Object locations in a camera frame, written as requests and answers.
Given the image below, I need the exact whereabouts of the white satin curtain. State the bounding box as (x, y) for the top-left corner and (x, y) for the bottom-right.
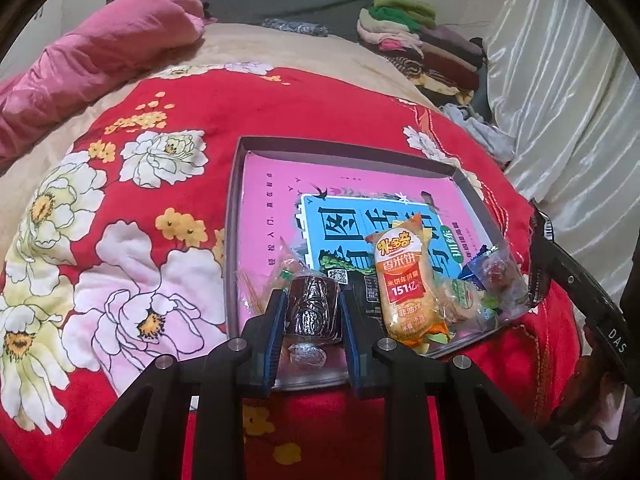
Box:
(482, 0), (640, 282)

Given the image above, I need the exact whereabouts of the blue cookie packet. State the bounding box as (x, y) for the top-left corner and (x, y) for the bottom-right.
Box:
(457, 242), (499, 282)

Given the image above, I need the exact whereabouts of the dark patterned cloth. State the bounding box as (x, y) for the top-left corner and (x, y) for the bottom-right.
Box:
(262, 17), (329, 39)

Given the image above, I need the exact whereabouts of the stack of folded clothes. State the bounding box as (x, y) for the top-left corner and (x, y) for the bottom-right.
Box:
(356, 0), (487, 109)

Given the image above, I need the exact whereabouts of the clear packet with brown pastry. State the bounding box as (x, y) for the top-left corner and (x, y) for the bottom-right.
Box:
(472, 249), (532, 322)

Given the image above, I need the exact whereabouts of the round rice cake packet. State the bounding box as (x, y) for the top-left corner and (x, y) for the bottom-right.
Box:
(434, 277), (494, 334)

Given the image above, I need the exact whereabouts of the pink and blue book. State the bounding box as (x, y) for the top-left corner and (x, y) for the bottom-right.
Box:
(235, 152), (482, 287)

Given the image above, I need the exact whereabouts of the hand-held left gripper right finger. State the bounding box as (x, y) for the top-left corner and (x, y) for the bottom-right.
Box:
(340, 287), (573, 480)

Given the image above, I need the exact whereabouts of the black and green snack packet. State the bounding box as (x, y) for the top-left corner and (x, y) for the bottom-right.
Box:
(320, 252), (384, 329)

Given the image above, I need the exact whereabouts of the person's right hand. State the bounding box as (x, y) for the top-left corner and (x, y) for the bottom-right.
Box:
(550, 355), (640, 453)

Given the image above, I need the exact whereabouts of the light blue crumpled cloth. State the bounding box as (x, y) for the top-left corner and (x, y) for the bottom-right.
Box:
(440, 104), (517, 164)

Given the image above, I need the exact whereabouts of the orange rice cracker packet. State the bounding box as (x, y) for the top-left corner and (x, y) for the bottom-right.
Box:
(366, 227), (447, 351)

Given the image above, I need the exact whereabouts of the dark cardboard box tray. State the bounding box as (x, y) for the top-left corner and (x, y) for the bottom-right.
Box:
(222, 135), (534, 394)

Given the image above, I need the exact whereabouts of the beige bed sheet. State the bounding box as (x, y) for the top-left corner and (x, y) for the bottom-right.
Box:
(0, 22), (442, 177)

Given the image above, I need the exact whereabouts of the clear silver candy packet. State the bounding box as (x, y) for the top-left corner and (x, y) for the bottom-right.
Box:
(284, 274), (347, 372)

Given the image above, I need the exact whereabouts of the pink pillow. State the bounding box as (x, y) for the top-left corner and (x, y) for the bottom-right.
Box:
(0, 0), (207, 162)

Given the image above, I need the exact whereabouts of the red floral blanket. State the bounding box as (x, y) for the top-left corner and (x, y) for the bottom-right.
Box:
(0, 67), (581, 480)

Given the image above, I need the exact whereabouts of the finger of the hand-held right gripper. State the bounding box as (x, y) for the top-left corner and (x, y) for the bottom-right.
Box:
(527, 199), (577, 307)

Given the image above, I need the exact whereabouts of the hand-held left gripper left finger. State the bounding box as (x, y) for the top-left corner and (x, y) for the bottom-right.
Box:
(70, 287), (288, 480)

